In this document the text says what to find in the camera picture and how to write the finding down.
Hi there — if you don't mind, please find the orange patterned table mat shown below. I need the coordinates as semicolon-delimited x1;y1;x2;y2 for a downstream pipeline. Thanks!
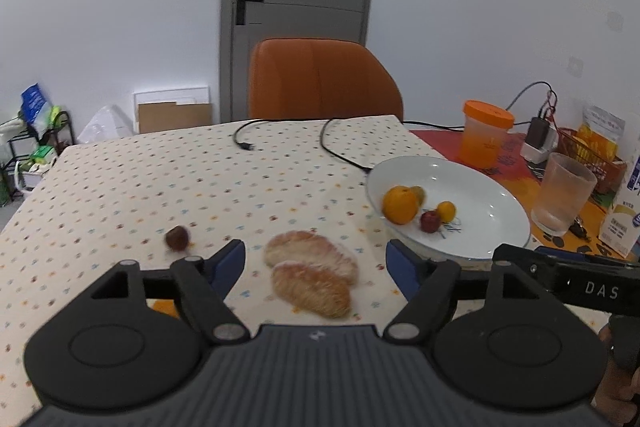
410;129;640;264

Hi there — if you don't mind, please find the black metal rack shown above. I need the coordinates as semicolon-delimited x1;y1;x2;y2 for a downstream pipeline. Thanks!
0;111;77;208

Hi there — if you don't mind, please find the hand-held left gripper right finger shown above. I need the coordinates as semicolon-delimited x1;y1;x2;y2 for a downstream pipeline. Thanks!
383;238;536;342

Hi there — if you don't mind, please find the person's right hand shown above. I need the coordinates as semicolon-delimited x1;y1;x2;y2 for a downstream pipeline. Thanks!
591;323;640;427

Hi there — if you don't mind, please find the yellow snack bag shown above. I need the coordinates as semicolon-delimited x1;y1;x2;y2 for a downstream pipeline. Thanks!
575;124;619;164

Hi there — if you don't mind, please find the black charger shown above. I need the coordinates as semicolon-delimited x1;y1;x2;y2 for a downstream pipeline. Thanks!
525;117;551;148

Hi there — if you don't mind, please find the white plastic bag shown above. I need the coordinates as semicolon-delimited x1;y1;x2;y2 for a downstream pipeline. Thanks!
14;157;57;194

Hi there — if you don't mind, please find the clear plastic cup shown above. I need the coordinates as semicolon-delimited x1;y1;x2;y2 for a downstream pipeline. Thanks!
531;152;598;237

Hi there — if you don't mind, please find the white blue snack bag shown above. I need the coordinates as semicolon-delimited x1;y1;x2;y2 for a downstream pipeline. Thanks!
582;104;627;142

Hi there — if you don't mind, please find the peeled pomelo segment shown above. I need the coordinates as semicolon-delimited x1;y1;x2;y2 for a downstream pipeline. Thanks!
271;261;352;320
263;230;360;284

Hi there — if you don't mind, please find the green box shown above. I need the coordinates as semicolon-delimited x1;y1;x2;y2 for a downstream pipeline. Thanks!
30;146;59;166

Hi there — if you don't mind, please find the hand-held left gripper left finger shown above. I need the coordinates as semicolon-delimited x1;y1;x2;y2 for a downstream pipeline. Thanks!
90;239;251;344

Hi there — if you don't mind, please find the brown cardboard sheet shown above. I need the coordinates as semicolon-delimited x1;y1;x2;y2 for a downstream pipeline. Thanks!
138;103;213;134

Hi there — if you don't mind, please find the black door handle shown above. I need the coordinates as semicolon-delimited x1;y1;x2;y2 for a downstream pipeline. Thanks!
235;0;264;26

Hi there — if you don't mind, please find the clear plastic bag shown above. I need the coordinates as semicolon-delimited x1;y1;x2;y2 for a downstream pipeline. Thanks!
76;105;135;144

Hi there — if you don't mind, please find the black charger cable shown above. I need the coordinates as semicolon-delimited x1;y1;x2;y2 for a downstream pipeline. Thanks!
403;81;553;130

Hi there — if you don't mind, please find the white milk carton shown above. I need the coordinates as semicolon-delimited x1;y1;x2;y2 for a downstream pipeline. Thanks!
598;152;640;258

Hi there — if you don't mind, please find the white power strip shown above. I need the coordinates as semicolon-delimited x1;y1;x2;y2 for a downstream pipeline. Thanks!
521;132;559;164

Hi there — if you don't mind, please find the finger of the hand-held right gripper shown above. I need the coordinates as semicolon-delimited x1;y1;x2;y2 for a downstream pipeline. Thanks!
534;246;596;262
492;243;568;294

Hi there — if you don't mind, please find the white plate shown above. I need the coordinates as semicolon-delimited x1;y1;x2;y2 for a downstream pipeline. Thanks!
365;155;532;262

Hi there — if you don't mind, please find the orange chair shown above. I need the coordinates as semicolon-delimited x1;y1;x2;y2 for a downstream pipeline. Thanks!
248;38;405;124

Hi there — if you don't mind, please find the white board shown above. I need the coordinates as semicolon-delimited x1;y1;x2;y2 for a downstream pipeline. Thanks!
133;87;211;135

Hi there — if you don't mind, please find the orange lidded plastic cup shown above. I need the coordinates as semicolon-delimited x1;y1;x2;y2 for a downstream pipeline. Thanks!
461;100;515;169

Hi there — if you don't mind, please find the large orange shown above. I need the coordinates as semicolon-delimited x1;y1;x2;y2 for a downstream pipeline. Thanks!
382;185;420;226

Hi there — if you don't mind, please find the red wire basket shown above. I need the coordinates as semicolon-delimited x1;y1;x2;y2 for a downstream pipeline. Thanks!
556;127;629;196

